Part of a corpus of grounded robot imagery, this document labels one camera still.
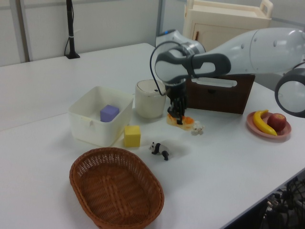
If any black pole stand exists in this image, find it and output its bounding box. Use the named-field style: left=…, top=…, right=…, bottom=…
left=64, top=0, right=81, bottom=60

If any pink plate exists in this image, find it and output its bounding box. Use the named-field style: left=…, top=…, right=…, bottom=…
left=246, top=111, right=292, bottom=142

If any yellow toy banana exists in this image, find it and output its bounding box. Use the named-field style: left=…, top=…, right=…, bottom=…
left=253, top=109, right=278, bottom=136

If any red toy apple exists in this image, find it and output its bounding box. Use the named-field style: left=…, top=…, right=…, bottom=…
left=266, top=113, right=287, bottom=132

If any brown wicker basket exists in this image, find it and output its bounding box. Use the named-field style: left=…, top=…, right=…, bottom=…
left=69, top=147, right=165, bottom=229

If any toy bread with orange topping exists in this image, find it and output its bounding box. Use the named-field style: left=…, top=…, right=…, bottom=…
left=166, top=113, right=194, bottom=131

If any purple foam cube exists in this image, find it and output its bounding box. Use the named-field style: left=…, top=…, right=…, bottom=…
left=100, top=104, right=120, bottom=123

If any cream wooden cabinet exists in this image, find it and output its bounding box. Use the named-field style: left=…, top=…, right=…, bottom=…
left=183, top=0, right=273, bottom=52

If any white plastic bin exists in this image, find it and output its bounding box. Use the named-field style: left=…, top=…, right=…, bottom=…
left=68, top=85, right=134, bottom=146

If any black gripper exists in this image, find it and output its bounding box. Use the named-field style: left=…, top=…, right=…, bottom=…
left=165, top=82, right=188, bottom=125

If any yellow foam cube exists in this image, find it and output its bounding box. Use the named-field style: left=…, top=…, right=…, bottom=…
left=123, top=125, right=141, bottom=147

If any panda toy figure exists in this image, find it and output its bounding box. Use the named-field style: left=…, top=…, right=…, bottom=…
left=149, top=142, right=170, bottom=161

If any white crumpled lump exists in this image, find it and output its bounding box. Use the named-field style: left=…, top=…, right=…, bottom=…
left=191, top=121, right=205, bottom=136

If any black wire clutter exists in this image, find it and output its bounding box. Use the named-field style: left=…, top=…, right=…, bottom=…
left=264, top=176, right=305, bottom=229

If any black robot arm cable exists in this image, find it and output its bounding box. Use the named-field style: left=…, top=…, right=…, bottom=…
left=149, top=41, right=191, bottom=97

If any dark wood-look storage box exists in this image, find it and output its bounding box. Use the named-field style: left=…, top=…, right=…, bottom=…
left=185, top=74, right=255, bottom=115

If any white cup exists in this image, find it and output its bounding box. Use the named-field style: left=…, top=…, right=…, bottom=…
left=135, top=79, right=167, bottom=119

